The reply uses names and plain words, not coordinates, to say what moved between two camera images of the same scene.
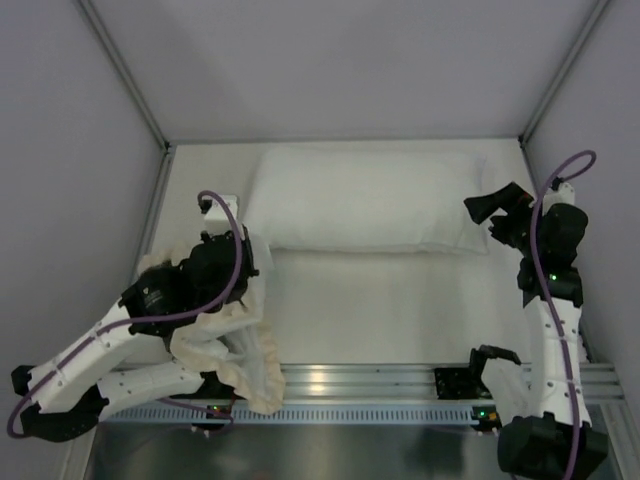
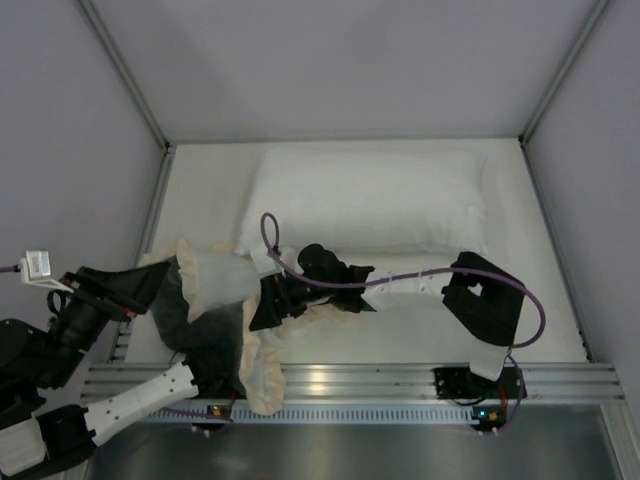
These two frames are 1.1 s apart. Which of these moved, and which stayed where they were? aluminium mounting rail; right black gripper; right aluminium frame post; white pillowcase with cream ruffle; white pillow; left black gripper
Moved: white pillowcase with cream ruffle; right black gripper; left black gripper
Stayed: right aluminium frame post; aluminium mounting rail; white pillow
